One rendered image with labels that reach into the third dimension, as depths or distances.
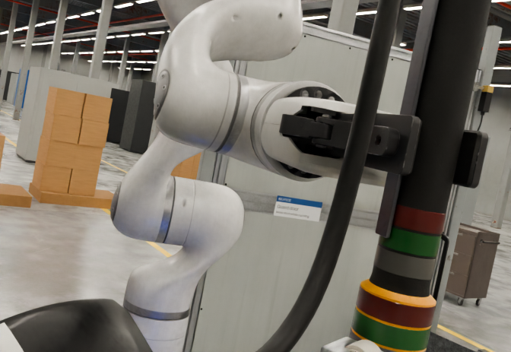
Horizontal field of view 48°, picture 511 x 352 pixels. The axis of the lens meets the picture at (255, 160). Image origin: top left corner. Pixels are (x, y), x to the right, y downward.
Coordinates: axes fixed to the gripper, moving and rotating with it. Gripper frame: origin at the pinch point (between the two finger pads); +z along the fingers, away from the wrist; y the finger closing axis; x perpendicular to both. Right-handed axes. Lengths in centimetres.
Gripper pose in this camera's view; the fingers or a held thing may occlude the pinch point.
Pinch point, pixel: (424, 150)
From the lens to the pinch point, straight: 34.1
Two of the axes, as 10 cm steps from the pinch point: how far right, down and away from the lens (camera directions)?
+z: 3.3, 1.1, -9.4
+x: 1.9, -9.8, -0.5
